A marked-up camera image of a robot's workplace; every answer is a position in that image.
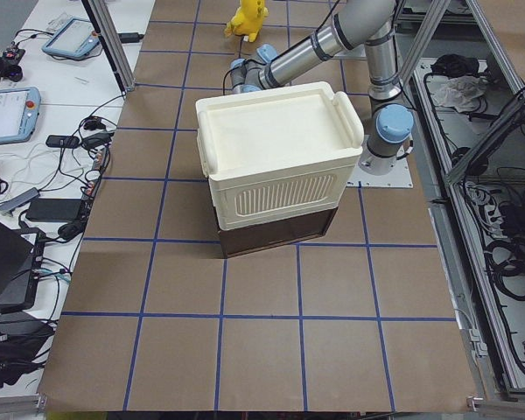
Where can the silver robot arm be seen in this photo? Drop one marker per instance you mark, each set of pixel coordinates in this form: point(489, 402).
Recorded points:
point(367, 23)

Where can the cream plastic storage box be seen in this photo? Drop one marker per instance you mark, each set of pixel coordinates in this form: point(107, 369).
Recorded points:
point(275, 154)

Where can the yellow plush toy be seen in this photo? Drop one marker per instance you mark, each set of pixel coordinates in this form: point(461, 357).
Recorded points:
point(248, 20)

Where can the black power brick far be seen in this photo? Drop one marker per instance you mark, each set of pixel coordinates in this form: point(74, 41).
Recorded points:
point(130, 37)

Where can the black power adapter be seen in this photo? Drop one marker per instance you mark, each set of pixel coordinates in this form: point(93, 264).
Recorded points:
point(53, 210)

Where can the grey usb hub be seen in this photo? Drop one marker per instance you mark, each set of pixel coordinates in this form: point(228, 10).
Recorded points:
point(20, 200)

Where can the white crumpled cloth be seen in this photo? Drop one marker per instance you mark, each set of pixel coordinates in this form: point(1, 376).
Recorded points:
point(462, 94)

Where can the blue teach pendant far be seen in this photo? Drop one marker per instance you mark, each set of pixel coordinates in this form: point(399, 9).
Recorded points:
point(74, 40)

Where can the blue teach pendant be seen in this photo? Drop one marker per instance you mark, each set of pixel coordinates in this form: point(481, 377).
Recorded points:
point(74, 40)
point(19, 112)

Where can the black laptop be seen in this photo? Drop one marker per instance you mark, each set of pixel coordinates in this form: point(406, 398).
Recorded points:
point(21, 252)

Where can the blue teach pendant near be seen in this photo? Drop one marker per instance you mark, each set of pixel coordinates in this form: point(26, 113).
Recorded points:
point(19, 112)

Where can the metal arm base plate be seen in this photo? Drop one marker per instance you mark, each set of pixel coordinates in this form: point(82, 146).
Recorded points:
point(389, 177)

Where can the aluminium frame post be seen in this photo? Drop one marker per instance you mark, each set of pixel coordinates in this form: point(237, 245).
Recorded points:
point(100, 18)

